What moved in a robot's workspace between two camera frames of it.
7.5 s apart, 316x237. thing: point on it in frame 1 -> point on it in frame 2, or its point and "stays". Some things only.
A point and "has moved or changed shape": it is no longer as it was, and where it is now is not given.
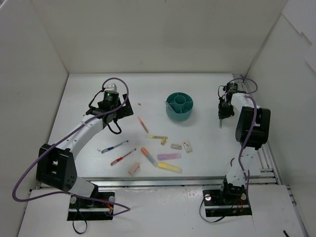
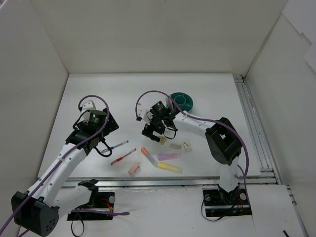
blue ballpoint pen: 110,147 stays
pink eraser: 134,168 stays
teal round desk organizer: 182,103 stays
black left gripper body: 126,108 -> 111,122
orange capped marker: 147,155 stays
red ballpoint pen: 119,159 stays
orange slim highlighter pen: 142,123 has moved or changed shape
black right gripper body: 223,111 -> 150,132
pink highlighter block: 169,156 stays
